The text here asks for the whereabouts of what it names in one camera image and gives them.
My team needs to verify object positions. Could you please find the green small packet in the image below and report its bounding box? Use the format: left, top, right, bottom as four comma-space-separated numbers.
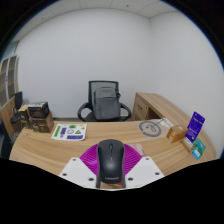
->
193, 137, 207, 155

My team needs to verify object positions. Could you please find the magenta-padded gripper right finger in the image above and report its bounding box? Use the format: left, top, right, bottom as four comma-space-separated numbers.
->
123, 144, 165, 188

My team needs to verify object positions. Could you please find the grey backpack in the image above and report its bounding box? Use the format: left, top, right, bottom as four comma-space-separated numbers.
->
93, 86, 122, 121

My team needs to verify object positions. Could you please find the white printed paper sheet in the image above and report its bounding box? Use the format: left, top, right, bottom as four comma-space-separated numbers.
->
50, 123, 88, 142

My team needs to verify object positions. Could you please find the wooden shelf unit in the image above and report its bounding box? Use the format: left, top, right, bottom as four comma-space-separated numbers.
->
0, 54, 20, 141

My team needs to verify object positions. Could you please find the orange box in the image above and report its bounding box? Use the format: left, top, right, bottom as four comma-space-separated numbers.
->
165, 124, 189, 144

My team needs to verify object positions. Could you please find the wooden side desk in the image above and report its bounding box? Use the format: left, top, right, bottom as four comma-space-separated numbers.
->
131, 92, 188, 126

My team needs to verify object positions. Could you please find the purple card package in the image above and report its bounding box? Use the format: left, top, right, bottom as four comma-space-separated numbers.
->
185, 111, 206, 144

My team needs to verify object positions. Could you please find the black box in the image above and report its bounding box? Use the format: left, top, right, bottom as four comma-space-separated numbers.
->
27, 101, 51, 119

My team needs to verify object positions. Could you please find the black computer mouse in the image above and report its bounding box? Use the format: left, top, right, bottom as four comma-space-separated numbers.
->
95, 139, 127, 189

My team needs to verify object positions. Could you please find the small black chair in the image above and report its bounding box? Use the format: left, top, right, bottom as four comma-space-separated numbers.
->
9, 91, 24, 125

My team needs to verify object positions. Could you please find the black armchair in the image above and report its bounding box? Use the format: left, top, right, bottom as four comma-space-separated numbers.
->
0, 118, 14, 158

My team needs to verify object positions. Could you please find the black mesh office chair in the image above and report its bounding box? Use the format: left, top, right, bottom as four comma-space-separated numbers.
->
77, 80, 132, 123

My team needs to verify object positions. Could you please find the small yellow box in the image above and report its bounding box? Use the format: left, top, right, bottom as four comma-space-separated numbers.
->
180, 136, 195, 154

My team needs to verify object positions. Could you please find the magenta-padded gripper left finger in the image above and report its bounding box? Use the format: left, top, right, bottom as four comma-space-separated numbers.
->
58, 143, 100, 188

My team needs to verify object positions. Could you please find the blue small packet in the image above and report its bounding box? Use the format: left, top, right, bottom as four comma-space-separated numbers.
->
191, 147, 202, 160

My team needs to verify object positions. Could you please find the large brown cardboard box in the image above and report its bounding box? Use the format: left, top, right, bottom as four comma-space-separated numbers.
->
29, 111, 55, 134

